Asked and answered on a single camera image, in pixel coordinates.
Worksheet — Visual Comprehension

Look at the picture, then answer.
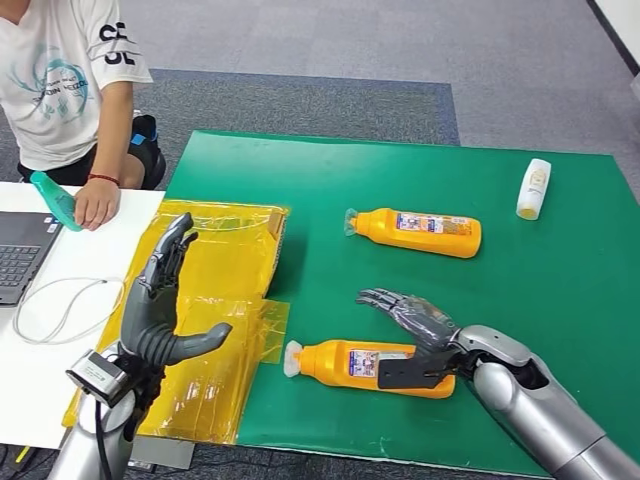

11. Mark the teal plastic bottle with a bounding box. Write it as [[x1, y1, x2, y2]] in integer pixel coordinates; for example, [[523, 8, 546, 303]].
[[29, 170, 84, 234]]

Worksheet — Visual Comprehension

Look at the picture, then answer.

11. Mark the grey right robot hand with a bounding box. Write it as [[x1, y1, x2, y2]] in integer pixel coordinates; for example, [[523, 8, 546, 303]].
[[355, 287, 472, 392]]

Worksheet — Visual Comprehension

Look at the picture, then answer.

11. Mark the yellow film-wrapped cardboard box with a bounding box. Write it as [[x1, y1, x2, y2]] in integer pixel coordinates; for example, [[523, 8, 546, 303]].
[[62, 198, 291, 446]]

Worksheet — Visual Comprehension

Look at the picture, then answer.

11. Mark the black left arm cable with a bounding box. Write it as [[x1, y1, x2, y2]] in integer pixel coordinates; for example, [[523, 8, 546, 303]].
[[94, 396, 115, 480]]

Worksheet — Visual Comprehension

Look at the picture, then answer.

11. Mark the person's left hand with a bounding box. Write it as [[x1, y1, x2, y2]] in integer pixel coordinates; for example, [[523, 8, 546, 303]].
[[73, 177, 122, 232]]

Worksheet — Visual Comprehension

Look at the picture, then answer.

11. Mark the person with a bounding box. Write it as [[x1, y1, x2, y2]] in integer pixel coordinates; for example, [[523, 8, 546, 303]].
[[0, 0, 168, 233]]

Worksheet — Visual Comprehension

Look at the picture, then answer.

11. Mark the dark grey laptop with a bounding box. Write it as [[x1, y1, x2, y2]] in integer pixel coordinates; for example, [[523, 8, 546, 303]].
[[0, 210, 64, 307]]

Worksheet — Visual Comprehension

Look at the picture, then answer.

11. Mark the white cable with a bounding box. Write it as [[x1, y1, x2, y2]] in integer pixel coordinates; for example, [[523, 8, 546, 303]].
[[12, 276, 126, 346]]

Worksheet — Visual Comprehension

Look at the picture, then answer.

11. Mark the green table mat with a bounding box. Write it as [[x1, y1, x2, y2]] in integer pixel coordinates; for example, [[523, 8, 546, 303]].
[[165, 129, 640, 480]]

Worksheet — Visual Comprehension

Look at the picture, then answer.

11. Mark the orange detergent bottle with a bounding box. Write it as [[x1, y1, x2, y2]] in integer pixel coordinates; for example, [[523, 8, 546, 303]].
[[283, 339, 457, 401], [343, 207, 483, 260]]

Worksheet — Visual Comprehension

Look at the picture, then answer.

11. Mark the small white bottle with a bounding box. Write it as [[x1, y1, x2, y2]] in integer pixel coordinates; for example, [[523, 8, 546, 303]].
[[515, 158, 552, 222]]

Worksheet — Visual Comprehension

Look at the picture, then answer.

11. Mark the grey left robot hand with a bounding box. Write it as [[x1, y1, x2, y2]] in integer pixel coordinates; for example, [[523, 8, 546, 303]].
[[119, 211, 234, 372]]

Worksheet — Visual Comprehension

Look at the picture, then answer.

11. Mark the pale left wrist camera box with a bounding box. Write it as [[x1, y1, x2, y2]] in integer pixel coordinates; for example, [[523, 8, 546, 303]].
[[65, 349, 131, 409]]

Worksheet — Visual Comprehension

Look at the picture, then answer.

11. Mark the grey flat plate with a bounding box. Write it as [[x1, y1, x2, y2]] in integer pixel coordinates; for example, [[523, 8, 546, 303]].
[[127, 435, 196, 472]]

